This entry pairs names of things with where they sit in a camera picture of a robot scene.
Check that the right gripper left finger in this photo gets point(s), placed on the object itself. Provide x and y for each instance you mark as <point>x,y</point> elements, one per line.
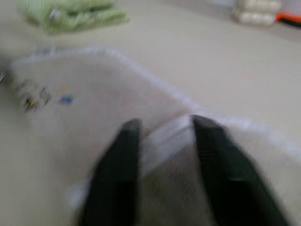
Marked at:
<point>115,176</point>

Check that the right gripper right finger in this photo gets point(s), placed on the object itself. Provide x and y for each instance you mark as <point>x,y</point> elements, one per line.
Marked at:
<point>232,179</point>

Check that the beige towel with white trim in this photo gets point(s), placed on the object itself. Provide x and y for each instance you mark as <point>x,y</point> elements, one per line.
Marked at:
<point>94,82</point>

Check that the light green cloth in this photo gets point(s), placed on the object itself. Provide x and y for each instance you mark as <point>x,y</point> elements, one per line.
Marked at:
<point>77,16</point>

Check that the white folded item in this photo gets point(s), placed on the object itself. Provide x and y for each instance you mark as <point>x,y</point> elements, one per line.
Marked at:
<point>254,14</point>

